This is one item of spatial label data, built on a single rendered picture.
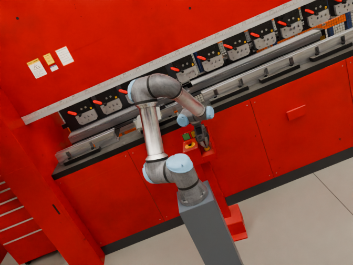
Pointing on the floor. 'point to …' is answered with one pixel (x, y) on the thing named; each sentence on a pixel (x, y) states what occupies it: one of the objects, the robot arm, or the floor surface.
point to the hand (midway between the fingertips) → (206, 146)
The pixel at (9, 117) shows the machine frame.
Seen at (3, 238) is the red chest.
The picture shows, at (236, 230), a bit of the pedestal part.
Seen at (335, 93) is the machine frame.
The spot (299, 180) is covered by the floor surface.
